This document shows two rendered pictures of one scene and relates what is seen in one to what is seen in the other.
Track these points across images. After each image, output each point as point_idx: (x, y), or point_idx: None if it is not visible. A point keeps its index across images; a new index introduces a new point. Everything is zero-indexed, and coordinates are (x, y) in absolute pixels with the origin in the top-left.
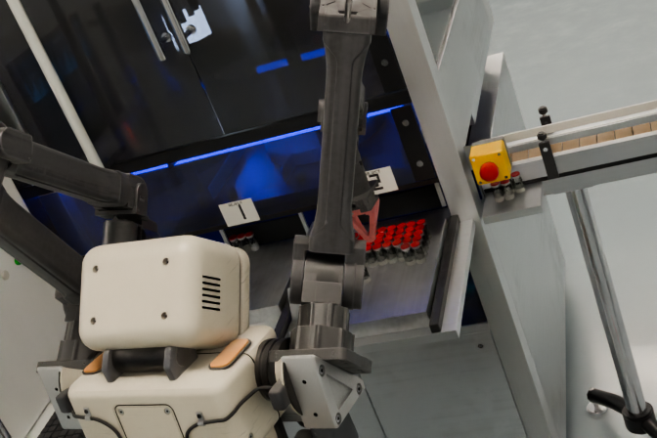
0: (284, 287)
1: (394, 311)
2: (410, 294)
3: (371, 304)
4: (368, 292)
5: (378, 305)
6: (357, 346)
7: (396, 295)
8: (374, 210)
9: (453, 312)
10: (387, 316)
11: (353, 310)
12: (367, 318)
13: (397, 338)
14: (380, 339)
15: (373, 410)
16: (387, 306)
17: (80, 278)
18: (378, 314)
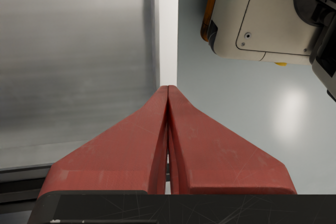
0: (29, 210)
1: (85, 9)
2: None
3: (56, 63)
4: (15, 78)
5: (61, 47)
6: (177, 57)
7: (27, 16)
8: (272, 156)
9: None
10: (100, 20)
11: (72, 90)
12: (100, 60)
13: None
14: (170, 18)
15: None
16: (66, 27)
17: None
18: (91, 40)
